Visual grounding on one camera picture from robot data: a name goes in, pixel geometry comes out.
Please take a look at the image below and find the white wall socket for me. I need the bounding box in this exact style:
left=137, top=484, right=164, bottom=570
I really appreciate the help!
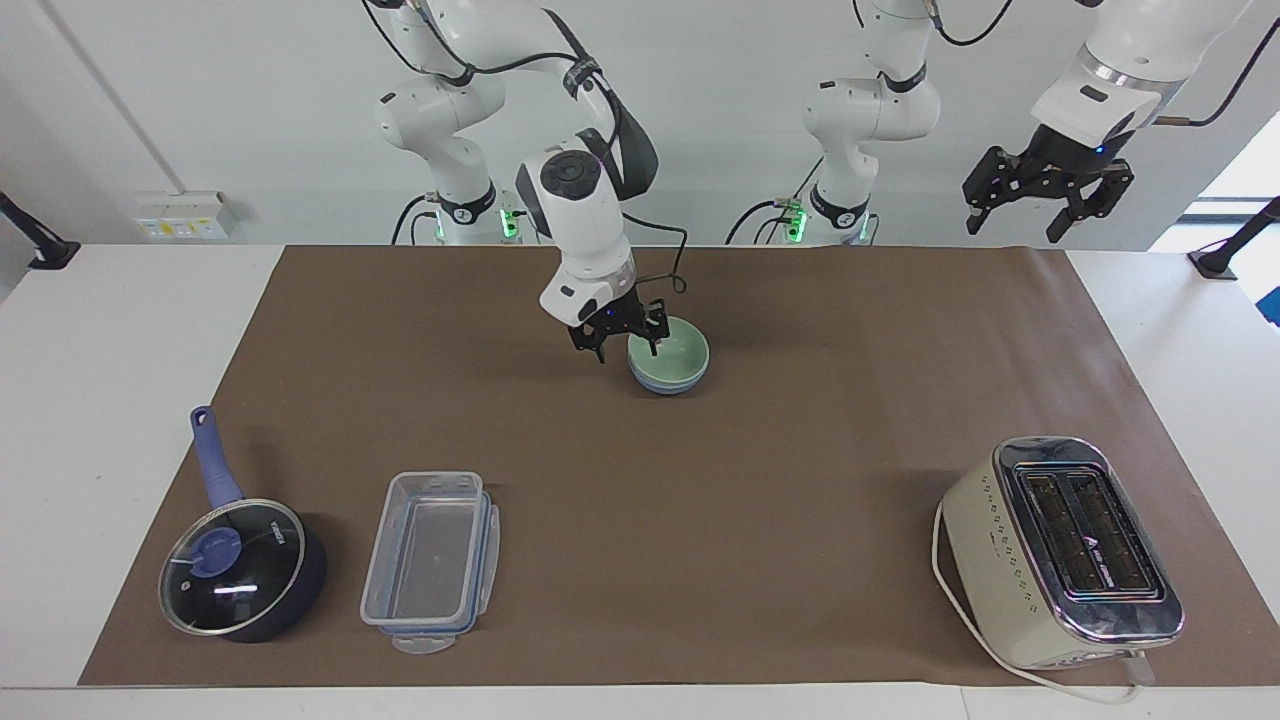
left=133, top=190, right=236, bottom=242

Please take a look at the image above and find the cream toaster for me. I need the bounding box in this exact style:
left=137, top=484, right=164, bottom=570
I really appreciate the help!
left=940, top=435, right=1187, bottom=672

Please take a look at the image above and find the black stand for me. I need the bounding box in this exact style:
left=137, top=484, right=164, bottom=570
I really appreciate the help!
left=1187, top=195, right=1280, bottom=282
left=0, top=190, right=82, bottom=272

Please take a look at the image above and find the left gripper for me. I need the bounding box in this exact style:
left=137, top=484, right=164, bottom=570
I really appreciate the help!
left=962, top=120, right=1138, bottom=245

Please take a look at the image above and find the clear plastic container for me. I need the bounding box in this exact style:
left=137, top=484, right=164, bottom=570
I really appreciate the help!
left=359, top=470, right=502, bottom=656

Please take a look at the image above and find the blue bowl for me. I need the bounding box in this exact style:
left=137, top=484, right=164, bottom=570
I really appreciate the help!
left=630, top=364, right=707, bottom=397

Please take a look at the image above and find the glass lid with blue knob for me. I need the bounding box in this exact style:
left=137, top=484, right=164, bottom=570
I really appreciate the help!
left=158, top=498, right=307, bottom=637

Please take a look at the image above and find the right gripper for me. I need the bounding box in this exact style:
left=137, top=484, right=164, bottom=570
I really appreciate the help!
left=569, top=288, right=671, bottom=365

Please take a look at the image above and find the dark blue saucepan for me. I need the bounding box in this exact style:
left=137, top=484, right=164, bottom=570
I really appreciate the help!
left=158, top=405, right=329, bottom=644

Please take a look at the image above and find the white power cable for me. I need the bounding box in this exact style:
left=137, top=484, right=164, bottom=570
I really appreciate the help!
left=930, top=500, right=1157, bottom=707

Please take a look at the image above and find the green bowl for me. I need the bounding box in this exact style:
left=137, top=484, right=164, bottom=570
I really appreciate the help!
left=627, top=316, right=711, bottom=388

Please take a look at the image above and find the black cable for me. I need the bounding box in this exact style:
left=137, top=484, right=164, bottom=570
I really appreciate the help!
left=390, top=193, right=443, bottom=247
left=1150, top=16, right=1280, bottom=129
left=724, top=155, right=827, bottom=247
left=925, top=0, right=1017, bottom=48
left=545, top=8, right=692, bottom=299

